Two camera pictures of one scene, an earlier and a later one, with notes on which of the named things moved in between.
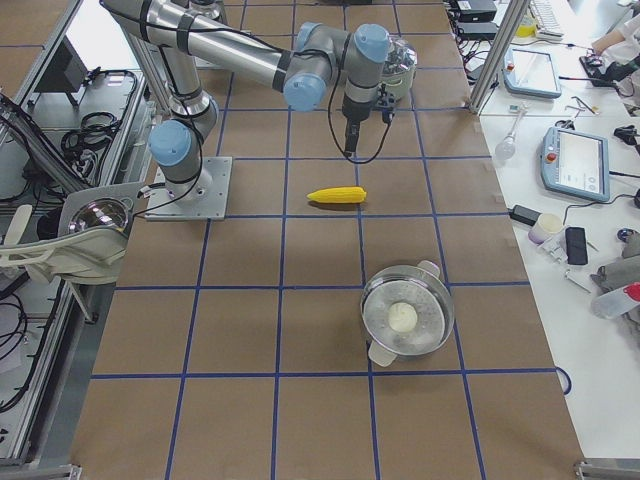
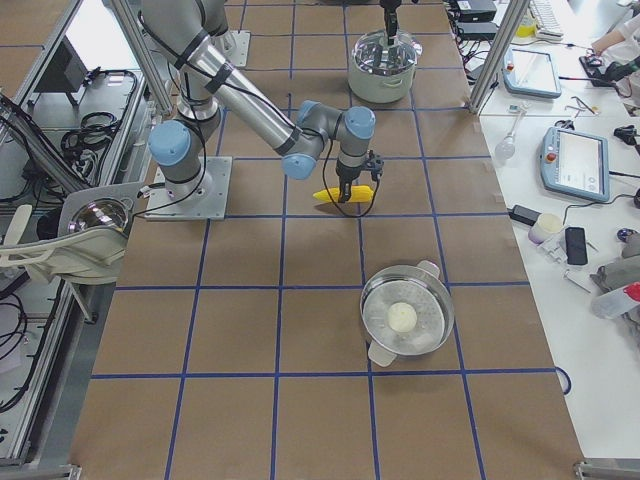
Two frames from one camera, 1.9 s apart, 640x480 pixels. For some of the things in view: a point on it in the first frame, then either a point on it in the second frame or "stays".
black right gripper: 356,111 -> 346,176
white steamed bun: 402,317 stays
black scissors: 565,124 stays
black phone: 576,246 stays
